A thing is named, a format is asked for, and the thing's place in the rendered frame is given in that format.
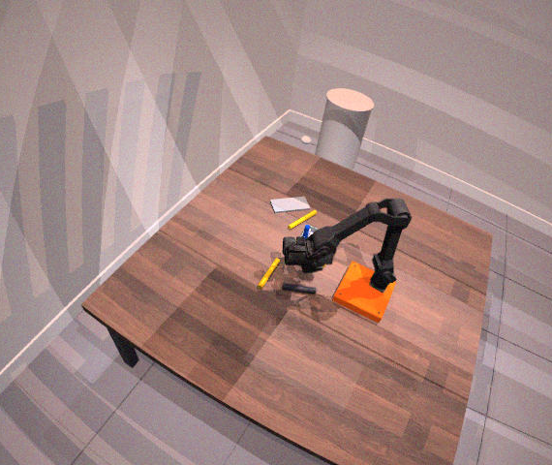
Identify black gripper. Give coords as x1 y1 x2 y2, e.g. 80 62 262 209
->
282 236 336 256

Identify white flat rectangular slab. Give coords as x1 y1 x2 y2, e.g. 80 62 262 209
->
270 197 311 213

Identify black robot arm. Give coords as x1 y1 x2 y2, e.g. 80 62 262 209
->
285 198 412 294

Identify dark grey cylinder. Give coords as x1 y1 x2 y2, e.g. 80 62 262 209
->
282 283 317 294

